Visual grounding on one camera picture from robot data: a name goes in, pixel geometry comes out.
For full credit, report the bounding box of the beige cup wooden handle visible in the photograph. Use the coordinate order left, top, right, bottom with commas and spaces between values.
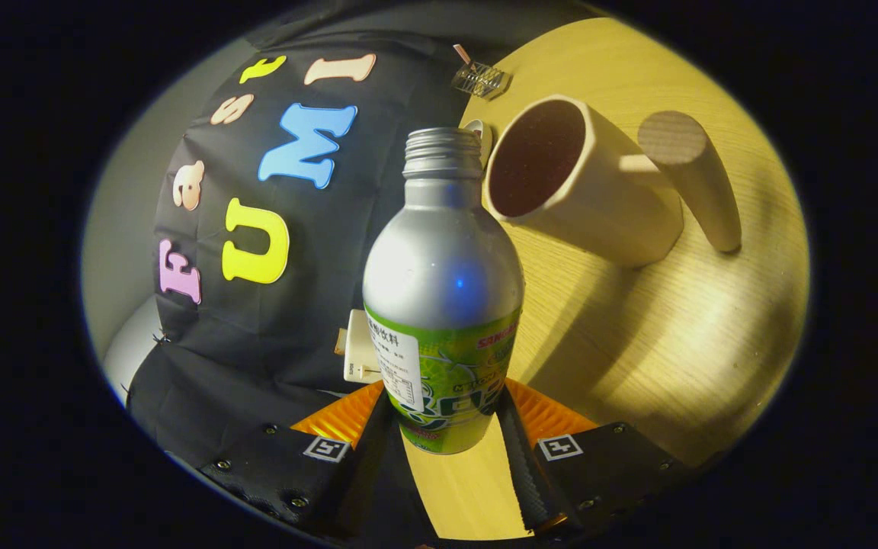
483, 94, 742, 268

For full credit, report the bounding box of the silver juice bottle green label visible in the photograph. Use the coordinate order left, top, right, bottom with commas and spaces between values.
363, 127, 525, 455

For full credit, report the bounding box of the black backdrop cloth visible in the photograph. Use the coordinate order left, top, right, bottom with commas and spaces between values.
125, 0, 607, 489

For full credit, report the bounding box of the white toaster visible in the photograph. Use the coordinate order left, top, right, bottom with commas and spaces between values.
342, 309, 383, 384

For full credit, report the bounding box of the wire utensil holder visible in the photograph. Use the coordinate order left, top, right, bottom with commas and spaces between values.
451, 61, 511, 101

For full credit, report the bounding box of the wooden table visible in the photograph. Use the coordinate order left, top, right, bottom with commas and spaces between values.
401, 17, 812, 541

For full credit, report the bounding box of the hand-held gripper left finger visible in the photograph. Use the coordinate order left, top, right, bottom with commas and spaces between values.
199, 380, 440, 538

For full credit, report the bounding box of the white oval plate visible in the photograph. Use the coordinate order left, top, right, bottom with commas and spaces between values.
463, 118, 493, 169

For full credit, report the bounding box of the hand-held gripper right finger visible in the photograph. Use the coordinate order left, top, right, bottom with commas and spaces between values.
496, 377, 695, 535

